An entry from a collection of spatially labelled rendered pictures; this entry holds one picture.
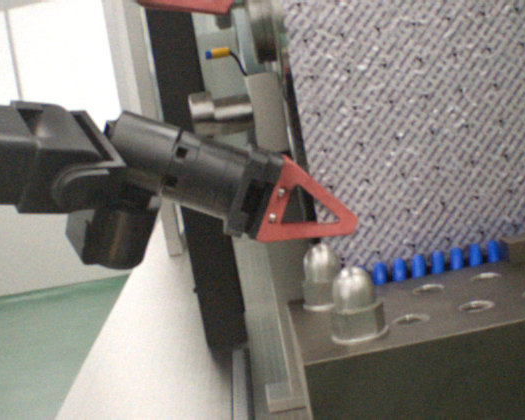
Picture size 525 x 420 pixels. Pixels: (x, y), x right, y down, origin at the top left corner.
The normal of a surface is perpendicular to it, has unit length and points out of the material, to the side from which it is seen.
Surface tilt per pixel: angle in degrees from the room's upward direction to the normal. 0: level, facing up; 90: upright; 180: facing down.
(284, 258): 90
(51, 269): 90
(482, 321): 0
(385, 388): 90
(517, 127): 90
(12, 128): 39
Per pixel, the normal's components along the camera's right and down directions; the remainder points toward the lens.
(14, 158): 0.54, 0.55
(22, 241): 0.04, 0.14
